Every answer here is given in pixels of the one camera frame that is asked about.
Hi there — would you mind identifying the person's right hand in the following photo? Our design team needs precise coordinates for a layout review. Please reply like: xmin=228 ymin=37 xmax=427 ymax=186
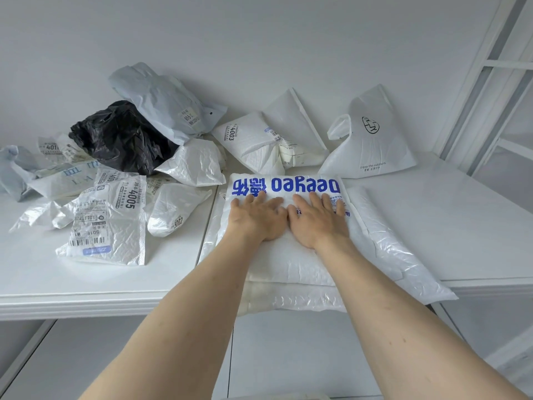
xmin=287 ymin=192 xmax=351 ymax=251

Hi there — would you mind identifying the white parcel with blue print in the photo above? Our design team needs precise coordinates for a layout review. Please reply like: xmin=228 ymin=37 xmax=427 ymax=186
xmin=217 ymin=175 xmax=355 ymax=288

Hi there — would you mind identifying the person's right forearm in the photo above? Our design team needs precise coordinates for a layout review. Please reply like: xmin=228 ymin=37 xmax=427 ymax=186
xmin=312 ymin=239 xmax=531 ymax=400

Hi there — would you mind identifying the crumpled clear plastic bag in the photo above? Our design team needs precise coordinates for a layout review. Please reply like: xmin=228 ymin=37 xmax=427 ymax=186
xmin=8 ymin=199 xmax=76 ymax=234

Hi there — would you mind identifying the person's left hand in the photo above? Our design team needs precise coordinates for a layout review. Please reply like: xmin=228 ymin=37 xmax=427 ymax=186
xmin=228 ymin=191 xmax=289 ymax=243

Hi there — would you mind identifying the grey mailer bag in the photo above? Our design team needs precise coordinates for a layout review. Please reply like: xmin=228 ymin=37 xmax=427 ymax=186
xmin=108 ymin=61 xmax=228 ymax=147

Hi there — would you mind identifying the small clear bag with label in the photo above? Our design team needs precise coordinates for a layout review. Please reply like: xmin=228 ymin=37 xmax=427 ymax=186
xmin=37 ymin=135 xmax=86 ymax=164

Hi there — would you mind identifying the clear bag with shipping label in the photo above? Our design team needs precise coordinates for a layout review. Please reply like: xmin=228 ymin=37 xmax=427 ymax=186
xmin=55 ymin=174 xmax=149 ymax=267

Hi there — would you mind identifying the person's left forearm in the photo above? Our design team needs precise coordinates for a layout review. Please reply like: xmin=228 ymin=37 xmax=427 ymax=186
xmin=78 ymin=236 xmax=275 ymax=400

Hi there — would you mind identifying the flat white mailer bag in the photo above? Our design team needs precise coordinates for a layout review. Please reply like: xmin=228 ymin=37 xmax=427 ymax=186
xmin=262 ymin=87 xmax=330 ymax=168

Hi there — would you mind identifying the white door frame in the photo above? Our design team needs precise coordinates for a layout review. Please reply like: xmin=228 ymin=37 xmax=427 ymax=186
xmin=431 ymin=0 xmax=533 ymax=192

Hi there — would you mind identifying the crumpled grey plastic bag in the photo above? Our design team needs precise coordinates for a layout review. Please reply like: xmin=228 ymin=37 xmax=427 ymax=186
xmin=0 ymin=145 xmax=43 ymax=203

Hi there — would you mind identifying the white bag with round logo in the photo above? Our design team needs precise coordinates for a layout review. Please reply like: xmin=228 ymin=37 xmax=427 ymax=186
xmin=318 ymin=84 xmax=418 ymax=180

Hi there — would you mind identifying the crumpled white plastic bag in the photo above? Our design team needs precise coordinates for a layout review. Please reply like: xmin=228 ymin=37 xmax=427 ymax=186
xmin=154 ymin=138 xmax=228 ymax=188

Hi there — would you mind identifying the white bag with blue stripes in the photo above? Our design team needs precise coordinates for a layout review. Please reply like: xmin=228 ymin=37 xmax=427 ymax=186
xmin=24 ymin=159 xmax=102 ymax=201

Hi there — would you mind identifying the large white crinkled parcel bag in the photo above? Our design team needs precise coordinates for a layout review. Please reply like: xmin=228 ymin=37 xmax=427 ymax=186
xmin=198 ymin=185 xmax=459 ymax=318

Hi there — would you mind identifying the black plastic bag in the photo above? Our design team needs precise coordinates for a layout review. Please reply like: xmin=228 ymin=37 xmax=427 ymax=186
xmin=69 ymin=100 xmax=180 ymax=176

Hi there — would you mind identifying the small white bag with label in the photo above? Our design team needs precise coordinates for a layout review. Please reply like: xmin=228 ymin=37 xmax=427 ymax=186
xmin=147 ymin=182 xmax=213 ymax=238

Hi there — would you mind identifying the white padded parcel with label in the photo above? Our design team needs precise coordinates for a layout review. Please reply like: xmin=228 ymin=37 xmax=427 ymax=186
xmin=211 ymin=111 xmax=286 ymax=176

